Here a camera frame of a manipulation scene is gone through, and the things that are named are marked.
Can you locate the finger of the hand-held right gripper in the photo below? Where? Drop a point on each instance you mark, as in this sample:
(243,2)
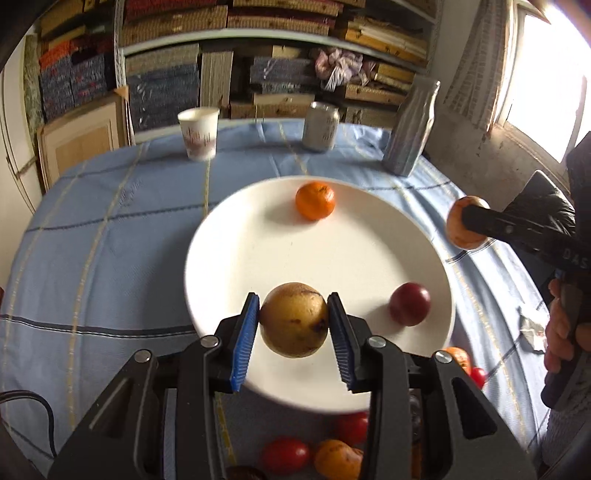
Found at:
(503,226)

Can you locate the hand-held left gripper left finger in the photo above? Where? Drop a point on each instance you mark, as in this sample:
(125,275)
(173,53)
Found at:
(244,341)

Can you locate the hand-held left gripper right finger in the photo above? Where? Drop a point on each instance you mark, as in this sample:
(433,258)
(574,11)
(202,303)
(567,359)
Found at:
(341,346)

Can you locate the pale peach-coloured apple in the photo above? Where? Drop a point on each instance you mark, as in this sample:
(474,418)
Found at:
(457,230)

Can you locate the yellow-brown pear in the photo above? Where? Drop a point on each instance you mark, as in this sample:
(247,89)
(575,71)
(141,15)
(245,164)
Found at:
(293,318)

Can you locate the white plate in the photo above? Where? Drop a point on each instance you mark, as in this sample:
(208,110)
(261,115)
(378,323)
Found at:
(277,249)

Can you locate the person's right hand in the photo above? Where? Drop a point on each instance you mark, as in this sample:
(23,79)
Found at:
(556,337)

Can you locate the person's dark clothing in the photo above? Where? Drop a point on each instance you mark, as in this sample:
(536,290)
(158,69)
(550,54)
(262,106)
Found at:
(581,194)

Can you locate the crumpled white paper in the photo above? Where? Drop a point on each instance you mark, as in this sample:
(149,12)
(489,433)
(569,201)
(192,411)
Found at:
(533,330)

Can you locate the orange mandarin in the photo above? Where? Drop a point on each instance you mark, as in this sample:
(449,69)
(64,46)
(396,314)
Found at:
(315,201)
(461,360)
(334,461)

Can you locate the ribbed silver bottle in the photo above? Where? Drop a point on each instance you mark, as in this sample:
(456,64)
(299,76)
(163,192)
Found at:
(411,129)

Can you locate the small red tomato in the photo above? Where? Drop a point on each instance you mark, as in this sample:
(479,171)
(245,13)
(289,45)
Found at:
(479,377)

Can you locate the window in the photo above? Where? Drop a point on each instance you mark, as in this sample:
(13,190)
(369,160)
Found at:
(549,83)

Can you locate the patterned curtain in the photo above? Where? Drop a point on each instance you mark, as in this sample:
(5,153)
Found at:
(480,69)

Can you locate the blue checked tablecloth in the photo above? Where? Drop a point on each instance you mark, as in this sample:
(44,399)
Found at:
(92,258)

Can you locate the silver drink can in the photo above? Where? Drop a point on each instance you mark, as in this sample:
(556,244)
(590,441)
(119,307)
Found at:
(320,129)

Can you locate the white paper cup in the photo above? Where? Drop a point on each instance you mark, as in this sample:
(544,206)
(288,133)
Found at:
(198,134)

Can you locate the pink plastic bag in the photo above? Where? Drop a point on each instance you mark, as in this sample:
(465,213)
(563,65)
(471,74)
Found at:
(339,64)

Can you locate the white metal shelf rack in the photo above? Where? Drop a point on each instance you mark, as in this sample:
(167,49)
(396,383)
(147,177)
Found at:
(277,39)

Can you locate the white door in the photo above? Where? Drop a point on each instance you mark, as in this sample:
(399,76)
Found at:
(14,138)

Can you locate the wooden picture frame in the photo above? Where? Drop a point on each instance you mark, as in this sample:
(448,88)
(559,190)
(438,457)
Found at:
(78,138)

